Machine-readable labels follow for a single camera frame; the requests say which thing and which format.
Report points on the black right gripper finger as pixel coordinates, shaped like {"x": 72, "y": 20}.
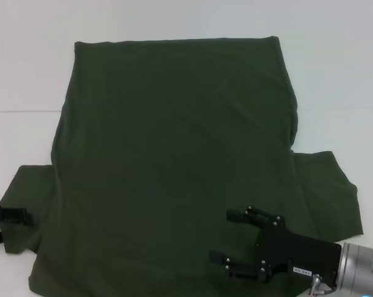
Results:
{"x": 237, "y": 215}
{"x": 245, "y": 269}

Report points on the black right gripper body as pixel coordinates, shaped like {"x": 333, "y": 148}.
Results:
{"x": 310, "y": 255}

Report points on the dark green t-shirt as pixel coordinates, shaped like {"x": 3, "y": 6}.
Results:
{"x": 174, "y": 139}

